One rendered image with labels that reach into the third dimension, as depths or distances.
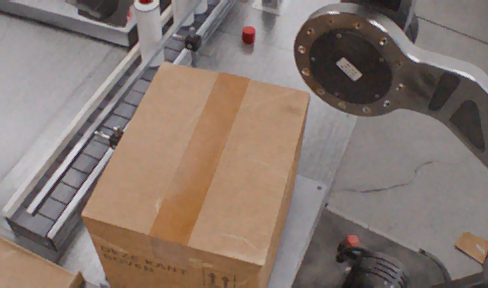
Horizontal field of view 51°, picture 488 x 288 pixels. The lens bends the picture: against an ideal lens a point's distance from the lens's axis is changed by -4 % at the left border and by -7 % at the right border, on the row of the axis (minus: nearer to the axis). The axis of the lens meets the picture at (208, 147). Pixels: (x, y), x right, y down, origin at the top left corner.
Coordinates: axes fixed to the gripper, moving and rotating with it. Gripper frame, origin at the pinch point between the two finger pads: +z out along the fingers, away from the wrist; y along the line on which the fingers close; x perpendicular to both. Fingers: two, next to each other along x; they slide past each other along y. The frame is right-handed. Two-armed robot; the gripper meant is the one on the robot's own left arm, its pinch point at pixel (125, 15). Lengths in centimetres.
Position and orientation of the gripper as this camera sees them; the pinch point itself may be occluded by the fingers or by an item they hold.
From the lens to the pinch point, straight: 108.3
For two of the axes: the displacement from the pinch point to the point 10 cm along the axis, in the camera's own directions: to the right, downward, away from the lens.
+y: -9.0, -3.3, 2.8
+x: -3.2, 9.4, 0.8
